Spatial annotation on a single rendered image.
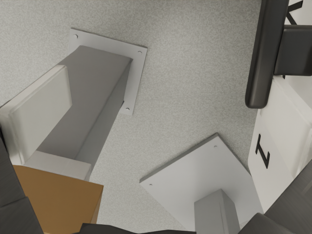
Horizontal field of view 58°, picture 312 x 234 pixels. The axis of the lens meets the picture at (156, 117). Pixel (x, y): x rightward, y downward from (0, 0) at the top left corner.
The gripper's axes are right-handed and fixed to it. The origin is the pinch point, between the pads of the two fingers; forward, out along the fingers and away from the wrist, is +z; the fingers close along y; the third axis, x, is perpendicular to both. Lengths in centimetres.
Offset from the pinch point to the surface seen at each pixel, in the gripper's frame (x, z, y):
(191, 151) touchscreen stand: -65, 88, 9
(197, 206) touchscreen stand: -92, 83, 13
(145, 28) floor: -13, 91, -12
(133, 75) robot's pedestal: -31, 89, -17
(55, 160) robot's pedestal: -19.2, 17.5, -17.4
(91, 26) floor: -12, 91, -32
